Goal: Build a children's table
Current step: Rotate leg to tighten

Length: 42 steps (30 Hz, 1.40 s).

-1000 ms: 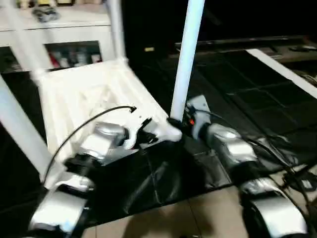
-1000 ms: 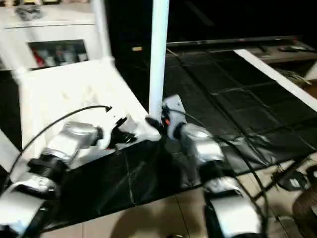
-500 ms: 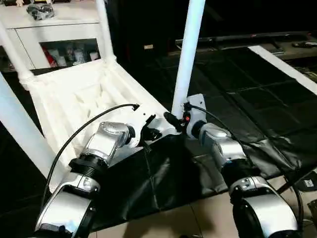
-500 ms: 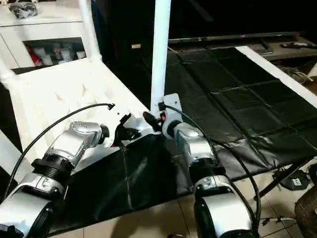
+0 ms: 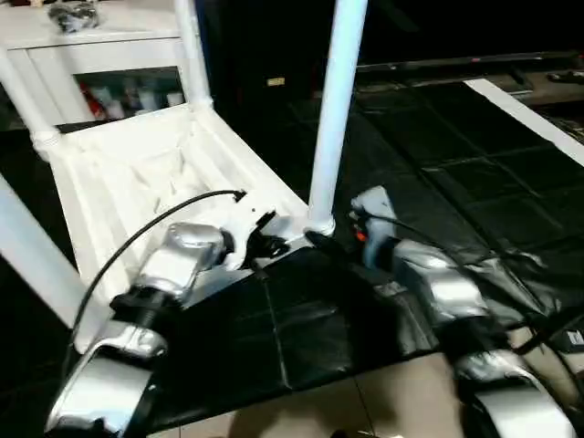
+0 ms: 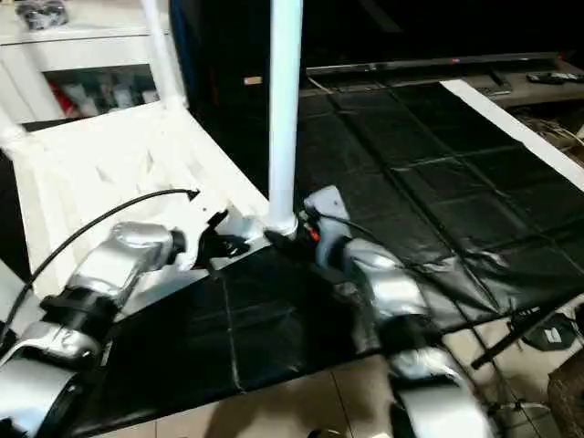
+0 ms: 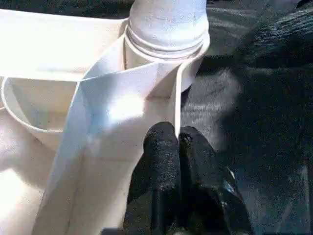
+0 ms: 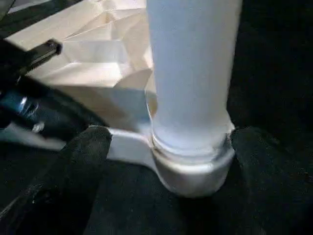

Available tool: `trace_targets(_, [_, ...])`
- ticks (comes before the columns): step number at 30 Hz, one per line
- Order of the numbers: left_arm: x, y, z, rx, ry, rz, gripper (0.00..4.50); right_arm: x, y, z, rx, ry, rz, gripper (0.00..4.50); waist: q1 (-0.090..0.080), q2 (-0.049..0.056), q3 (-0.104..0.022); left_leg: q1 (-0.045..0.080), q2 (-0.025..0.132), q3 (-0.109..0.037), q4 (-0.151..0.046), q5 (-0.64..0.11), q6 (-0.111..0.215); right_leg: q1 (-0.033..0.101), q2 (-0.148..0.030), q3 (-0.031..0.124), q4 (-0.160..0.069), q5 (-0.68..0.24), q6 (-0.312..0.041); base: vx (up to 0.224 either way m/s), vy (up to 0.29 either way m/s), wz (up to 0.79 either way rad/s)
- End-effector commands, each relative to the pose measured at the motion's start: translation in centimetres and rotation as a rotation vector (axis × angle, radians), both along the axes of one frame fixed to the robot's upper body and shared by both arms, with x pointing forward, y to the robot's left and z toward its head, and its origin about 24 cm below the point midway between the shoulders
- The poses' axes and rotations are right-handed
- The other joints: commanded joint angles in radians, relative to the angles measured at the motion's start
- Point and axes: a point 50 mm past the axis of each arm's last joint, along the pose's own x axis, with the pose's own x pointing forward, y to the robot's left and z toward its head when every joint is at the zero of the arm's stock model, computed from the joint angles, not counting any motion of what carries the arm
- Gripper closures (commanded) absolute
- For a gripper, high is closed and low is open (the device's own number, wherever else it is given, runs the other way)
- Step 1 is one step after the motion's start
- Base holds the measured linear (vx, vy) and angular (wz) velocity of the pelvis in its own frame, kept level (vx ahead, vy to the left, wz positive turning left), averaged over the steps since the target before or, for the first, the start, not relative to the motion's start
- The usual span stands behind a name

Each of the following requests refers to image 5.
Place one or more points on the black tripod stand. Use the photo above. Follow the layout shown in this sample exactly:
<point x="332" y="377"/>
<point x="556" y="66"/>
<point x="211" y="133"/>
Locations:
<point x="531" y="345"/>

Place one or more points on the white canister red base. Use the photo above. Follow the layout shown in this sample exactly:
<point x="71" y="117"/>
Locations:
<point x="173" y="99"/>

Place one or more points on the black work mat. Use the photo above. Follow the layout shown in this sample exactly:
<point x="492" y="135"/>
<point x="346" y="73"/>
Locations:
<point x="456" y="182"/>

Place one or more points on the white plastic table leg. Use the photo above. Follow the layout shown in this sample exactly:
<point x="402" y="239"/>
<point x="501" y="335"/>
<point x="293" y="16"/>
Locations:
<point x="23" y="91"/>
<point x="191" y="55"/>
<point x="337" y="91"/>
<point x="36" y="255"/>

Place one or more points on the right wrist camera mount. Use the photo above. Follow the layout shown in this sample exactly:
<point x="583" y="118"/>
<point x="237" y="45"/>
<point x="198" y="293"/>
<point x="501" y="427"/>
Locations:
<point x="376" y="205"/>

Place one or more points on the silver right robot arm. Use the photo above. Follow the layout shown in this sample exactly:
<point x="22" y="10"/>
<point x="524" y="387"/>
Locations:
<point x="447" y="283"/>

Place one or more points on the small tan label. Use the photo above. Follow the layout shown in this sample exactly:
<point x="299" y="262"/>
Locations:
<point x="276" y="82"/>

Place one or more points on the white plastic table top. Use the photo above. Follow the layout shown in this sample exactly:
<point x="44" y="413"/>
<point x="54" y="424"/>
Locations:
<point x="137" y="173"/>

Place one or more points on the white flat strip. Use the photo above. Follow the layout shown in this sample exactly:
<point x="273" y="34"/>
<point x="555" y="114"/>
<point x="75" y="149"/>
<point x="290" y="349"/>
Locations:
<point x="524" y="118"/>

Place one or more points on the white glass-door cabinet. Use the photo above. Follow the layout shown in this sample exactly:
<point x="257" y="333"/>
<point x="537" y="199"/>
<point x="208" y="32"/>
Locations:
<point x="114" y="50"/>

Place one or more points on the black metal rail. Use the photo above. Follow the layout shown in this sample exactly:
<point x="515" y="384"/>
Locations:
<point x="456" y="63"/>

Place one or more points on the black remote control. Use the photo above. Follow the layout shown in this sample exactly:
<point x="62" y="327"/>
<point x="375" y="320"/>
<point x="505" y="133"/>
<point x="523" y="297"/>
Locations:
<point x="566" y="76"/>

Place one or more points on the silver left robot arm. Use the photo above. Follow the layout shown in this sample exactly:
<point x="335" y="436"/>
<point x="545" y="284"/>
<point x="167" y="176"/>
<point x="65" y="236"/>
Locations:
<point x="182" y="255"/>

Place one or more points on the red labelled package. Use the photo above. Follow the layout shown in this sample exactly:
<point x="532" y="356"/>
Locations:
<point x="93" y="102"/>

